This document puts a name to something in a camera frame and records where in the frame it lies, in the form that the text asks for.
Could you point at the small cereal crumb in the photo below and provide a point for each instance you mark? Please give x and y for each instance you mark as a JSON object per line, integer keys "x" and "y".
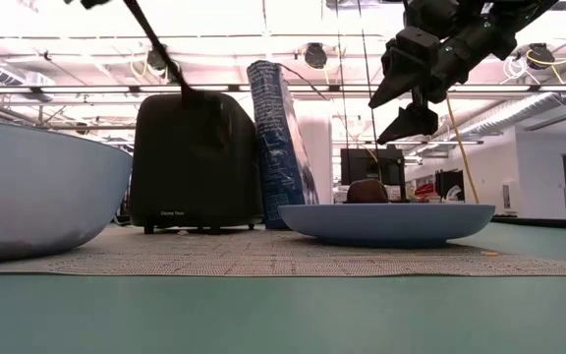
{"x": 490, "y": 253}

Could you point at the beige woven placemat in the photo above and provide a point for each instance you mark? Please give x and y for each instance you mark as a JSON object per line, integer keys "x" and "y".
{"x": 263, "y": 255}

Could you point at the dark display screen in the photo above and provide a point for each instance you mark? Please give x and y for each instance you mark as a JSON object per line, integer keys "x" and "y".
{"x": 450, "y": 184}

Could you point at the black table frame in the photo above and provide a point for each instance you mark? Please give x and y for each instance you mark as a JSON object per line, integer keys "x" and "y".
{"x": 543, "y": 222}

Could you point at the blue cereal box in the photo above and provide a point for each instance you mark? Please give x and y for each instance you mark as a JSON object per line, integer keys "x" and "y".
{"x": 278, "y": 147}

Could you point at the black monitor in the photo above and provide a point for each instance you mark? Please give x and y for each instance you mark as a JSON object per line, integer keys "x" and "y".
{"x": 361, "y": 167}

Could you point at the blue bowl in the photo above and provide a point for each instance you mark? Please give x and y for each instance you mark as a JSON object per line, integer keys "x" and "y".
{"x": 37, "y": 192}

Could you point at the blue plate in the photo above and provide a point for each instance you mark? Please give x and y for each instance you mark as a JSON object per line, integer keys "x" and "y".
{"x": 386, "y": 223}

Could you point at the toasted bagel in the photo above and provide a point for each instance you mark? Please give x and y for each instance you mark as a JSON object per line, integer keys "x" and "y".
{"x": 367, "y": 193}

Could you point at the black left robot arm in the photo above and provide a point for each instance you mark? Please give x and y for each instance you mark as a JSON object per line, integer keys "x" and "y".
{"x": 91, "y": 3}

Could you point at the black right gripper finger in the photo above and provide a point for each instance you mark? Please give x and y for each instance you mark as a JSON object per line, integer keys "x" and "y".
{"x": 413, "y": 123}
{"x": 393, "y": 86}

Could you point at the black chrome toaster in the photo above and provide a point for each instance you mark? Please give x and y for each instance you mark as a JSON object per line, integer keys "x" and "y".
{"x": 194, "y": 162}

